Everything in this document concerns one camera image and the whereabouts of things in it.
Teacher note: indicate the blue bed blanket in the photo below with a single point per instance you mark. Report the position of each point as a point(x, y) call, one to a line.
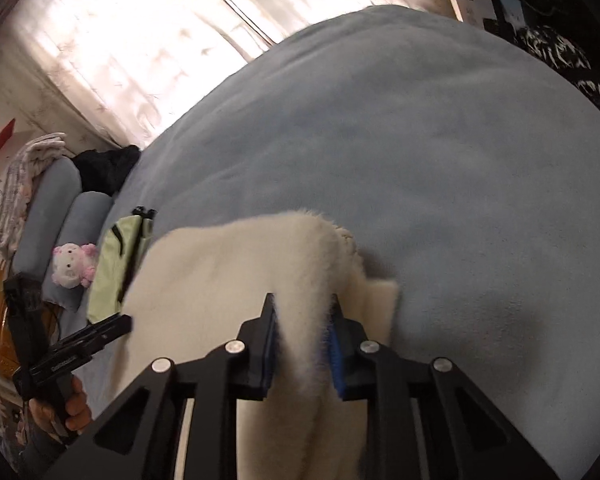
point(405, 160)

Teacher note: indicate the white floral curtain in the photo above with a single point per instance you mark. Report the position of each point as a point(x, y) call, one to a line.
point(155, 35)

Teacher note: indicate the black white patterned cloth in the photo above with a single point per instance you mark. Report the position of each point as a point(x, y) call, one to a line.
point(565, 55)

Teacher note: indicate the light green garment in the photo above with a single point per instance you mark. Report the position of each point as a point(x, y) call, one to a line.
point(107, 270)

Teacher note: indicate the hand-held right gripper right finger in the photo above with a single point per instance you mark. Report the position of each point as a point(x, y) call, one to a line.
point(336, 360)

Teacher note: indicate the person's left hand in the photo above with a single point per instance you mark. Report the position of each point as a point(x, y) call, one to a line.
point(77, 407)

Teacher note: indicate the person's left forearm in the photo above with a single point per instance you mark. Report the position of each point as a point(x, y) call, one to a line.
point(40, 455)

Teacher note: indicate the cream knitted sweater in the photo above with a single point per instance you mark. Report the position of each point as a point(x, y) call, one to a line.
point(220, 270)

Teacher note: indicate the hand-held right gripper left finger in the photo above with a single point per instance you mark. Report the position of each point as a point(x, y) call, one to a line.
point(268, 360)

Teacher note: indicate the white paper sign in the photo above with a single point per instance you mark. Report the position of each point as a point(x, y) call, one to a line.
point(467, 2)

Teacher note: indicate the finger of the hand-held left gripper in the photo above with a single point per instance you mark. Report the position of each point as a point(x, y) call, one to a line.
point(110, 329)

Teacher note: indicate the pink white plush toy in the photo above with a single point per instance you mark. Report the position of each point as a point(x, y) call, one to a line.
point(72, 265)

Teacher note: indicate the patterned folded blanket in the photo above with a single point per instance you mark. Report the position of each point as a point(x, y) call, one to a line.
point(17, 180)

